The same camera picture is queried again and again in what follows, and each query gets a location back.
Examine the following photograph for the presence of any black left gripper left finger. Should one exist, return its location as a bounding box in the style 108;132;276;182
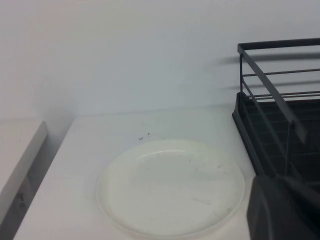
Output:
246;176;320;240

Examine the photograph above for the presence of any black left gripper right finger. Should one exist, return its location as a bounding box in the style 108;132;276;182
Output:
276;176;320;200

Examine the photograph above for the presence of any white round plate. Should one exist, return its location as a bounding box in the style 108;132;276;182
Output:
96;139;246;237

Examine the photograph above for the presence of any white side table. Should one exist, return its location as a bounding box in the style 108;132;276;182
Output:
0;121;48;236

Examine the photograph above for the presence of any black wire dish rack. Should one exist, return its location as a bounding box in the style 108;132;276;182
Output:
236;37;320;181

